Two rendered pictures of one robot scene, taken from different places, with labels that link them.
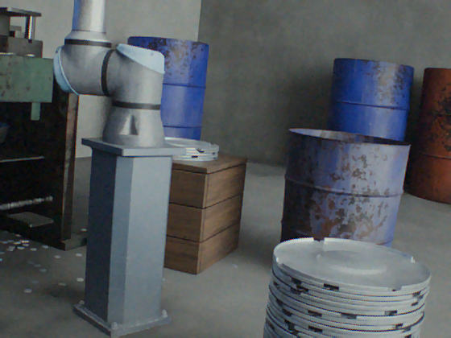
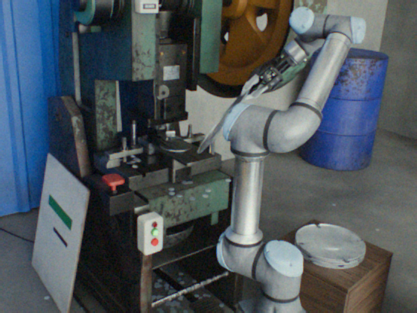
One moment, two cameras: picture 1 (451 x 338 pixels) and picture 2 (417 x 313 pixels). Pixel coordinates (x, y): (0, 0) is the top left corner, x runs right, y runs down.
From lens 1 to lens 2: 0.85 m
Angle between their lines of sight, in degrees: 25
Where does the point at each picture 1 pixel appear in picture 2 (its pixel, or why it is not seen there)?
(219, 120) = (398, 104)
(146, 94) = (285, 293)
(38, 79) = (216, 196)
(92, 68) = (244, 265)
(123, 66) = (268, 270)
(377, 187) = not seen: outside the picture
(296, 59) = not seen: outside the picture
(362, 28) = not seen: outside the picture
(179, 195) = (325, 301)
